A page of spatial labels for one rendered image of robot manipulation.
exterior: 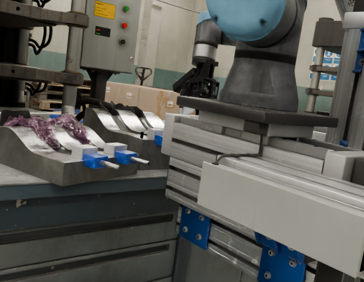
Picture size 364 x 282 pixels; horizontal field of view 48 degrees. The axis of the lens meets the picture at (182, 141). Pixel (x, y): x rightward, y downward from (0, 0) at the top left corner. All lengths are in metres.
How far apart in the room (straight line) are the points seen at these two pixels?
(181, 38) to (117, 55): 8.36
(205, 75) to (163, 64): 8.83
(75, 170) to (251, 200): 0.51
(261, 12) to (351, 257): 0.34
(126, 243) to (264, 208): 0.73
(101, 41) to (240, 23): 1.48
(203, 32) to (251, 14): 0.69
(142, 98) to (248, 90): 4.65
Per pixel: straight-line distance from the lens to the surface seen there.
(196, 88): 1.25
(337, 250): 0.51
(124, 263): 1.26
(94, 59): 2.04
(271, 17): 0.62
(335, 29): 5.31
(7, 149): 1.11
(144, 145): 1.18
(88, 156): 0.98
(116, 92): 5.78
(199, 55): 1.28
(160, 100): 5.16
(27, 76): 1.86
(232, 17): 0.63
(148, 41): 9.39
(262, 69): 0.75
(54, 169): 0.97
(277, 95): 0.74
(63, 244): 1.14
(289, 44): 0.77
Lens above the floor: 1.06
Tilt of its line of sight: 8 degrees down
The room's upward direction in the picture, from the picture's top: 8 degrees clockwise
